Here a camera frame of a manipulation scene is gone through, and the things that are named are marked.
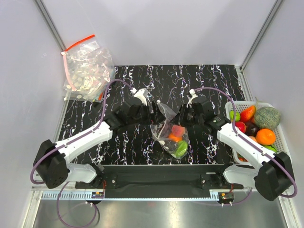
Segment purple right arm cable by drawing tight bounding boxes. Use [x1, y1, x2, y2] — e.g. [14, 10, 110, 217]
[193, 87, 298, 198]

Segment small green apple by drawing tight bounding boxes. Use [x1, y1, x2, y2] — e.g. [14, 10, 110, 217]
[229, 111, 241, 122]

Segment white plastic fruit basket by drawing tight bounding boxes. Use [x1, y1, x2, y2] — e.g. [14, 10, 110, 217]
[225, 101, 291, 165]

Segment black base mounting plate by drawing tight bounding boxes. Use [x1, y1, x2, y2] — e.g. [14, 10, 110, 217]
[76, 164, 243, 190]

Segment green starfruit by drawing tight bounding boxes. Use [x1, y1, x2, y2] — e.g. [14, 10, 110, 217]
[173, 140, 188, 158]

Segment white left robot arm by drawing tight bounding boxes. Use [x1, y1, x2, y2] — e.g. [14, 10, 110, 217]
[33, 98, 165, 189]

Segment red orange pepper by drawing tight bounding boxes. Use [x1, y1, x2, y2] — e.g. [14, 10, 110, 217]
[240, 105, 256, 123]

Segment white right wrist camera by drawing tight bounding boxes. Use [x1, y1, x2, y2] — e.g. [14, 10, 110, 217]
[187, 89, 198, 107]

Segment small fruits in basket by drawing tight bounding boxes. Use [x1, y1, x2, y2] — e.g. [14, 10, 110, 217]
[237, 154, 247, 162]

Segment green netted melon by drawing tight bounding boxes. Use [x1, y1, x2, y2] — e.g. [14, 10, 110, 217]
[254, 107, 281, 130]

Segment orange fruit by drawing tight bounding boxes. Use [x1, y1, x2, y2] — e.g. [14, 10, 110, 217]
[168, 133, 183, 143]
[256, 129, 276, 145]

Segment dark plum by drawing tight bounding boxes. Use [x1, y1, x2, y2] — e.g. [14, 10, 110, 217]
[245, 122, 260, 137]

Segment stack of zip bags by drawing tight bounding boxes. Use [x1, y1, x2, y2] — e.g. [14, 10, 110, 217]
[61, 35, 115, 102]

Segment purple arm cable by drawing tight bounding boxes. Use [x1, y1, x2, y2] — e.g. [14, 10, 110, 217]
[193, 87, 298, 198]
[30, 79, 137, 185]

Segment clear spotted zip bag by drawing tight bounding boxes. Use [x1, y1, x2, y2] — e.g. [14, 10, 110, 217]
[150, 100, 190, 160]

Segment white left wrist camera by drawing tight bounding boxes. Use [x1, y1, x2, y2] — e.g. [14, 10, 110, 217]
[133, 88, 149, 106]

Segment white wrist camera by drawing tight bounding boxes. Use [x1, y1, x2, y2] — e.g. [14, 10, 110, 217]
[187, 89, 198, 107]
[133, 88, 149, 106]

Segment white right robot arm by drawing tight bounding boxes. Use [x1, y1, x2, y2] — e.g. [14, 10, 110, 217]
[171, 96, 298, 201]

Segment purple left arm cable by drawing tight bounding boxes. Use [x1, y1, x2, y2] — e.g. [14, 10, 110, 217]
[30, 79, 137, 185]

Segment green apple front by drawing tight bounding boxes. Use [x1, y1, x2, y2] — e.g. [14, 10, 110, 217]
[264, 145, 278, 153]

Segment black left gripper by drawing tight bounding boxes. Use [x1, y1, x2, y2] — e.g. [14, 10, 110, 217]
[128, 101, 166, 126]

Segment black marble pattern mat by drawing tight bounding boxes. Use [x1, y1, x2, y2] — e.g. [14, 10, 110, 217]
[57, 65, 244, 165]

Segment purple grape bunch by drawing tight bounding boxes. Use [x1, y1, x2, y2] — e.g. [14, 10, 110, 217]
[159, 124, 172, 136]

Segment peach fruit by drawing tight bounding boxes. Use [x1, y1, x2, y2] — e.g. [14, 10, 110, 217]
[171, 125, 186, 137]

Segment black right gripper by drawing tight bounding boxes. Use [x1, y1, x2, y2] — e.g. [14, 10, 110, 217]
[169, 104, 203, 129]

